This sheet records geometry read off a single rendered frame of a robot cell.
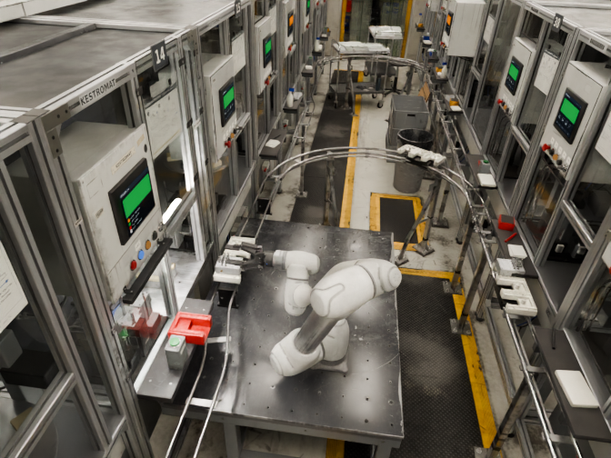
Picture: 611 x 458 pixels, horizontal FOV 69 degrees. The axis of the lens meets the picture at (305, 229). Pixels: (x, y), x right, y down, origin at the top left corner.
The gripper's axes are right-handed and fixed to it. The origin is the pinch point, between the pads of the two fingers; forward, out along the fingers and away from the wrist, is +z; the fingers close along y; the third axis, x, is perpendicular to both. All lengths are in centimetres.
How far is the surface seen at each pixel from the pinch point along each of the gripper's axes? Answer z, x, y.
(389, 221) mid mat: -94, -215, -111
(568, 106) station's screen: -153, -68, 60
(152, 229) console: 20.4, 30.0, 32.4
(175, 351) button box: 9, 51, -10
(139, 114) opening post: 21, 22, 74
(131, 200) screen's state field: 18, 44, 53
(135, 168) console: 19, 35, 61
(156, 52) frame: 21, 2, 90
